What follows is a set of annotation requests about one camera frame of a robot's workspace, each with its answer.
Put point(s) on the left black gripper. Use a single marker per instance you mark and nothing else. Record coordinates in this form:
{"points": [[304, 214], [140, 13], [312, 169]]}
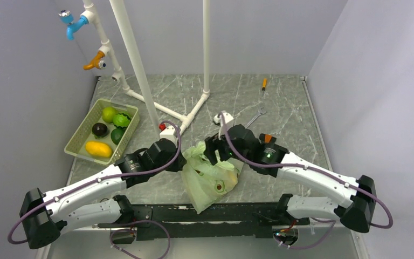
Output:
{"points": [[180, 161]]}

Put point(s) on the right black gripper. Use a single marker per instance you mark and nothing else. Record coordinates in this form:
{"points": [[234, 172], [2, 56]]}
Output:
{"points": [[213, 143]]}

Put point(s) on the light green plastic bag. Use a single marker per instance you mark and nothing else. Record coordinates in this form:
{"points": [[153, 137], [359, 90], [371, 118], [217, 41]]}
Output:
{"points": [[205, 183]]}

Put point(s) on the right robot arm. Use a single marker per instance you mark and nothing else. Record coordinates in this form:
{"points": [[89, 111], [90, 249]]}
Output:
{"points": [[349, 200]]}

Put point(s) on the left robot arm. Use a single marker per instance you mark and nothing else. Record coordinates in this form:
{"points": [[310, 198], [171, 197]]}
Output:
{"points": [[45, 216]]}

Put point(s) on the dark green fake avocado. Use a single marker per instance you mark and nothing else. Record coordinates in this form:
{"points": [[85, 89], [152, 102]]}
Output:
{"points": [[116, 135]]}

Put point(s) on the green fake watermelon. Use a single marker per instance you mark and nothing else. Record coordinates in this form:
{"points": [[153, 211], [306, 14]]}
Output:
{"points": [[121, 120]]}

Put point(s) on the yellow fake mango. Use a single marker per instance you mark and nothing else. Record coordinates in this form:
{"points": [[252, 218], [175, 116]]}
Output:
{"points": [[100, 149]]}

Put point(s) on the yellow-green fake lime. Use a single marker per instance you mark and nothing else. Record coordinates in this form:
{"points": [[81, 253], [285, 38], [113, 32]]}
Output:
{"points": [[108, 114]]}

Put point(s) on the black orange small tool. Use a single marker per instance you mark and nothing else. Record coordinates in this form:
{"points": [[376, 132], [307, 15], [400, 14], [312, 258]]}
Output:
{"points": [[266, 138]]}

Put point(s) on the silver wrench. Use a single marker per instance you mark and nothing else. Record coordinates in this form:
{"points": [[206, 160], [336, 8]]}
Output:
{"points": [[260, 111]]}

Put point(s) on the green plastic basket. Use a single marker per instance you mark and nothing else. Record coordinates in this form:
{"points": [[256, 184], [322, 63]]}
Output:
{"points": [[83, 134]]}

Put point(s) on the orange faucet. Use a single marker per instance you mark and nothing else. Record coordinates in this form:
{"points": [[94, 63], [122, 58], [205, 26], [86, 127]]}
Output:
{"points": [[97, 62]]}

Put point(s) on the blue faucet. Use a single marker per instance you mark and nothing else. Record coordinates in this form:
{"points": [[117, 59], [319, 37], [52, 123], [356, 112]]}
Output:
{"points": [[72, 26]]}

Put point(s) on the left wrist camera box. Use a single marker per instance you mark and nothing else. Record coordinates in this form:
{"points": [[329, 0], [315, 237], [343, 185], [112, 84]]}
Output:
{"points": [[169, 132]]}

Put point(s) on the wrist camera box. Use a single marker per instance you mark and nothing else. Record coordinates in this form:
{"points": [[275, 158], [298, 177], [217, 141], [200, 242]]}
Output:
{"points": [[224, 120], [169, 132]]}

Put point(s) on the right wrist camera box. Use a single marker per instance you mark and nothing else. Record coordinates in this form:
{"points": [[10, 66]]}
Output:
{"points": [[224, 120]]}

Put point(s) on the orange handle screwdriver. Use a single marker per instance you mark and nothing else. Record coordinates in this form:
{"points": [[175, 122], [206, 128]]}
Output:
{"points": [[264, 84]]}

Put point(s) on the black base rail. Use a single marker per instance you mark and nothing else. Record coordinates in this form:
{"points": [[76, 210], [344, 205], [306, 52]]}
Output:
{"points": [[259, 219]]}

